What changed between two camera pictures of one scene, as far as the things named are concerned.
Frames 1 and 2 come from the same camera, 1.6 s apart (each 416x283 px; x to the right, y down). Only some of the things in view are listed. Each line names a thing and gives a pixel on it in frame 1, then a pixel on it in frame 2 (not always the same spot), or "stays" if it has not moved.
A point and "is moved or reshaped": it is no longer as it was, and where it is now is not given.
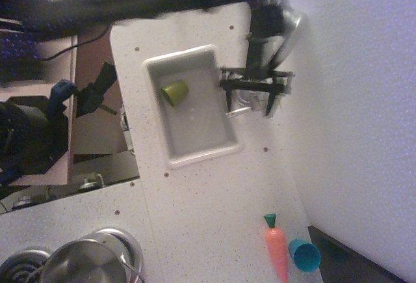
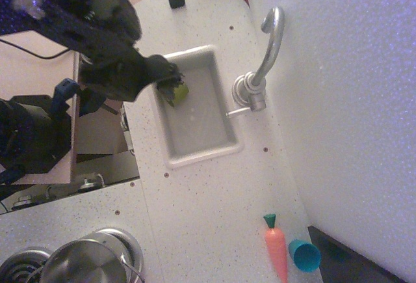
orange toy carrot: (277, 245) stays
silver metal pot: (108, 255) stays
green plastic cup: (175, 92) stays
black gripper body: (268, 21) → (111, 71)
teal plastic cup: (305, 256) stays
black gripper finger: (271, 98) → (166, 89)
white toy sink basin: (190, 106) stays
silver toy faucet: (257, 101) is moved or reshaped
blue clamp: (62, 90) stays
